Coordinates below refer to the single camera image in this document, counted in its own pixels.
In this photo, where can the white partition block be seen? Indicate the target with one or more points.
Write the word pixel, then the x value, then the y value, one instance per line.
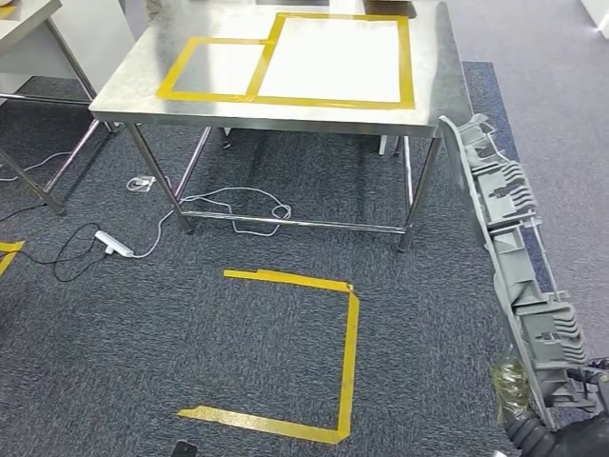
pixel 597 12

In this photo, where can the white power adapter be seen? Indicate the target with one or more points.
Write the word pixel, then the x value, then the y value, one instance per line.
pixel 141 183

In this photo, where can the stainless steel workbench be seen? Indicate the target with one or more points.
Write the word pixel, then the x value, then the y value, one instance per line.
pixel 143 88

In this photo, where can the grey plastic wheel hubcap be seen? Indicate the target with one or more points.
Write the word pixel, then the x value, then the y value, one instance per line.
pixel 509 252

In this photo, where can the white cabinet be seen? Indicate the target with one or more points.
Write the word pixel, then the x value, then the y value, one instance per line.
pixel 95 44

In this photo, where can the white power strip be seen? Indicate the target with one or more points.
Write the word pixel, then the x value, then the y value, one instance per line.
pixel 114 244

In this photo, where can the yellow floor tape piece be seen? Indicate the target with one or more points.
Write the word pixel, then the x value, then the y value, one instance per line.
pixel 9 247

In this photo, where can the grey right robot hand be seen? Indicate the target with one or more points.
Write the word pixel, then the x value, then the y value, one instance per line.
pixel 585 435

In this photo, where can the steel side table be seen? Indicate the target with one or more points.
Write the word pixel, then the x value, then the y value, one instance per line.
pixel 23 16

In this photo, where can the yellow floor tape outline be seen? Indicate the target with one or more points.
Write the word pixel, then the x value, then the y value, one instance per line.
pixel 349 353

